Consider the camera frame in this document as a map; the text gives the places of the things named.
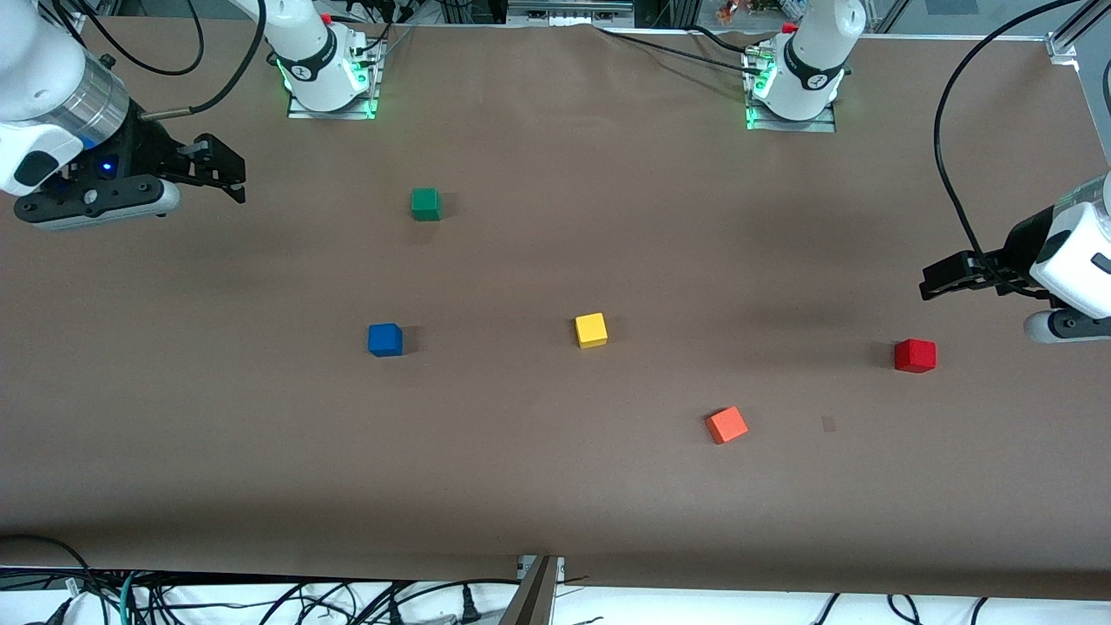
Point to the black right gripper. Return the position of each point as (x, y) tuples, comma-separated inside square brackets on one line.
[(143, 146)]

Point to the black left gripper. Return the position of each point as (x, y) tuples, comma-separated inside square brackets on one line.
[(1026, 240)]

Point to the red wooden block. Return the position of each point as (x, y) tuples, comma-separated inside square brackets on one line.
[(915, 356)]

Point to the blue wooden block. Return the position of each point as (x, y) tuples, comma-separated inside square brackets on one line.
[(384, 339)]

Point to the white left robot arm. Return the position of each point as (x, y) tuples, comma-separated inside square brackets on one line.
[(816, 52)]

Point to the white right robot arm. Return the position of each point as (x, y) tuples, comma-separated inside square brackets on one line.
[(35, 61)]

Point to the green wooden block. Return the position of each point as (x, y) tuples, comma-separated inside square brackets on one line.
[(425, 204)]

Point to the orange wooden block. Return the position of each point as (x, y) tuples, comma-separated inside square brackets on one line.
[(726, 425)]

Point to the yellow wooden block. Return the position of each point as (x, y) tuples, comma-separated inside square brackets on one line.
[(591, 331)]

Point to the grey power strip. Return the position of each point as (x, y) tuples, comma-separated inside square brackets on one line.
[(568, 10)]

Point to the black power plug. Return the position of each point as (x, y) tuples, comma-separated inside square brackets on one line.
[(470, 606)]

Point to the aluminium profile bar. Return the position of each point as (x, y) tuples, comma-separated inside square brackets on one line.
[(534, 599)]

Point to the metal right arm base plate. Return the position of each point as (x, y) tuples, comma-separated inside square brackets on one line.
[(369, 87)]

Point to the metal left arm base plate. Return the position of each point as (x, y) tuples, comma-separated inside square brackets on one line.
[(794, 124)]

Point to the aluminium corner frame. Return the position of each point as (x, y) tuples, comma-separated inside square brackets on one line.
[(1072, 39)]

